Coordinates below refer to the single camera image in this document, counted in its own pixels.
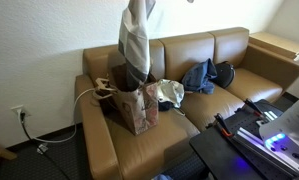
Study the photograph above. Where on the grey white striped cloth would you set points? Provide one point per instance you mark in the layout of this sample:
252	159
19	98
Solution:
134	41

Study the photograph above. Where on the dark navy small cloth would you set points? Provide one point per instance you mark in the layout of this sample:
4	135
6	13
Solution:
165	106

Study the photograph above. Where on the blue denim garment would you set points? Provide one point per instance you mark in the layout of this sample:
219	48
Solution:
198	78

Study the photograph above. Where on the blue object at bottom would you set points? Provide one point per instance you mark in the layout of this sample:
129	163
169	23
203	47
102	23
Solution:
162	177

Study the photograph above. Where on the white wall outlet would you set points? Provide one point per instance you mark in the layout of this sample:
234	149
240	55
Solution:
19	109

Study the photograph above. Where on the white cream crumpled cloth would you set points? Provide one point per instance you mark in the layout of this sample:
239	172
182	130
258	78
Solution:
170	91

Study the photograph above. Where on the wooden side table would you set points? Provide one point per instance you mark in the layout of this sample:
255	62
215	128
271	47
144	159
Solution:
276	44

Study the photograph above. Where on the tan leather sofa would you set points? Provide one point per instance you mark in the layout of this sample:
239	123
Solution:
115	153

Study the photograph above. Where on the black round bag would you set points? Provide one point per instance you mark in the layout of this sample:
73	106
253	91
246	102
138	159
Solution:
225	74

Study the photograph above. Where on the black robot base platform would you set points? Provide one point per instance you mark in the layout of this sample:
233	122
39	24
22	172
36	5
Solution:
244	155

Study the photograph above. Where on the red black clamp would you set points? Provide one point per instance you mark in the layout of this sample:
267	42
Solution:
222	125
251	107

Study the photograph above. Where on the brown paper shopping bag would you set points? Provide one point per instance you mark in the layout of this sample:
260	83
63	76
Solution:
139	107

